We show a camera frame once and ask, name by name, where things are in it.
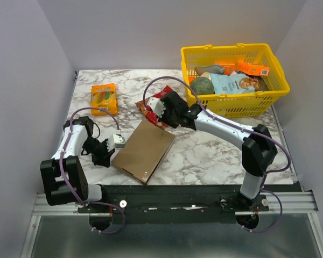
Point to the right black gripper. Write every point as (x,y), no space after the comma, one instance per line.
(166,115)

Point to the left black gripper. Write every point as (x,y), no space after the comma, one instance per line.
(104,159)

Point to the brown cardboard express box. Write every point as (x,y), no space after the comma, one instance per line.
(143,152)

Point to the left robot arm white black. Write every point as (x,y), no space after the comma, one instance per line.
(63,177)

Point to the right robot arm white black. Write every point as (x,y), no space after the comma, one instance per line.
(257,147)

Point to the small orange box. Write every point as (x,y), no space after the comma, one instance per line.
(227,68)

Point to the orange carton box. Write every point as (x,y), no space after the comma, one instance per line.
(252,69)

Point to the green round melon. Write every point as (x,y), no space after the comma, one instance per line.
(202,86)

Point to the grey pouch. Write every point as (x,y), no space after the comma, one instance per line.
(213,68)

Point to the orange snack packet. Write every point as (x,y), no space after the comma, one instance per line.
(104,97)

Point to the light blue chips bag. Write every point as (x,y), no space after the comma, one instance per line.
(234,84)

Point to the yellow plastic basket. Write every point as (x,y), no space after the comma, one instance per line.
(254,104)

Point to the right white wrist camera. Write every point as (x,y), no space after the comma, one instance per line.
(157,106)

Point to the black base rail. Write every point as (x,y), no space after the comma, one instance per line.
(176,204)

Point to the aluminium frame profile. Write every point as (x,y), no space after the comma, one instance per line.
(63,231)

